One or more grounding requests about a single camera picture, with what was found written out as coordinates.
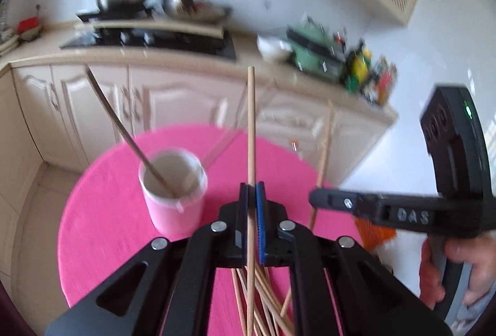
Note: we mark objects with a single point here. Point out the pink tablecloth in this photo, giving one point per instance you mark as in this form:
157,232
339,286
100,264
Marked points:
104,227

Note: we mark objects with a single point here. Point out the single wooden chopstick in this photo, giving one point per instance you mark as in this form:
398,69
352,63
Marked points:
116,123
251,126
324,150

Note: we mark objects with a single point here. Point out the black gas hob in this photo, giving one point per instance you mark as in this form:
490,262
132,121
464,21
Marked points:
155,39

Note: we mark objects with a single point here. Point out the pink cup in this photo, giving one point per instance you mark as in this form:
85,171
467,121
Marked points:
174,216

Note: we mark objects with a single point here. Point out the cream kitchen base cabinets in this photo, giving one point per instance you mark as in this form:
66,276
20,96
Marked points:
77,107

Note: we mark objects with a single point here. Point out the yellow bottle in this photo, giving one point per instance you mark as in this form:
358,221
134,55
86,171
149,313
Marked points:
360,68

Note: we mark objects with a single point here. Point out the person's right hand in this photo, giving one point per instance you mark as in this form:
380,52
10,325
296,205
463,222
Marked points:
480,254

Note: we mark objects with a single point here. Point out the kettle on stove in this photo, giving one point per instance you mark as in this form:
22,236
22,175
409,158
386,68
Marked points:
193,8

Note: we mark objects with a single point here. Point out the bunch of wooden chopsticks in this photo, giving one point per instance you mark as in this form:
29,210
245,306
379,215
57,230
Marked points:
267,297

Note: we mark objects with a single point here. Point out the white bowl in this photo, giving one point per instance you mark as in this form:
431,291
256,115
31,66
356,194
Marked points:
273,49

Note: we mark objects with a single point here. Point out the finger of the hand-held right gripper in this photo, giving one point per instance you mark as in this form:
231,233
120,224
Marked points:
333,200

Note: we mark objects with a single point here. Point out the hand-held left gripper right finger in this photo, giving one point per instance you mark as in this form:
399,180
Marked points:
260,212

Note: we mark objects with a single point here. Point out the red box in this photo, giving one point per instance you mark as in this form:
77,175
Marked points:
29,26

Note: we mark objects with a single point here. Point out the orange bag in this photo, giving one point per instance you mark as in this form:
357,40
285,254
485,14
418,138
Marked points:
372,233

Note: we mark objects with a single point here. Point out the green box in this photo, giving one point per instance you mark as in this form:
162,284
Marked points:
314,53

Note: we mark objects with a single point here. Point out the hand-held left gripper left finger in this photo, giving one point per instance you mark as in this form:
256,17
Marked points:
243,204

